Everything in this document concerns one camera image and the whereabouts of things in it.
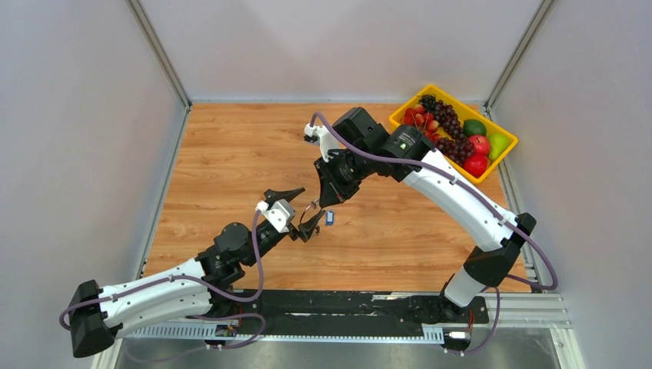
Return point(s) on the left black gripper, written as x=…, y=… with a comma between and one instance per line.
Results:
x=306, y=227

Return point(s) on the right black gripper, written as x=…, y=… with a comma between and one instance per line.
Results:
x=332, y=190

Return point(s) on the metal keyring with keys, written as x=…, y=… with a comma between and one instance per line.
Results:
x=310, y=211

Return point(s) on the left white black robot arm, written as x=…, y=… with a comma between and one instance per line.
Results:
x=98, y=316

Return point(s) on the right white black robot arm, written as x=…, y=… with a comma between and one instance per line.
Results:
x=356, y=147

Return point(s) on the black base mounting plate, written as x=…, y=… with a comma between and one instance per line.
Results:
x=350, y=313

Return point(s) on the red strawberries cluster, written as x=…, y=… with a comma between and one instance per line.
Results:
x=418, y=117

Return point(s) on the dark grape bunch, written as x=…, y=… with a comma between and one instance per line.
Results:
x=453, y=143

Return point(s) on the red round fruit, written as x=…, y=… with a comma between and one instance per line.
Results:
x=476, y=165

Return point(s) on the yellow plastic bin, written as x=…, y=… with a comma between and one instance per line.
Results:
x=464, y=112

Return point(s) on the green lime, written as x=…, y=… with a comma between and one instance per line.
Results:
x=472, y=127

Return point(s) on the red apple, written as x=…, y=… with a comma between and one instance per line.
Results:
x=481, y=145

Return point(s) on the green pear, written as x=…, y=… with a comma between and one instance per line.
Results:
x=499, y=143

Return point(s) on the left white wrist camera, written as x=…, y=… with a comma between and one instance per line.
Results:
x=279, y=214

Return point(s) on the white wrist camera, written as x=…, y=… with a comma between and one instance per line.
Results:
x=279, y=214
x=318, y=135

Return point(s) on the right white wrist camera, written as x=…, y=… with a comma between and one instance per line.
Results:
x=318, y=135

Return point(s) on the aluminium rail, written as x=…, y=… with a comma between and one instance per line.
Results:
x=509, y=310

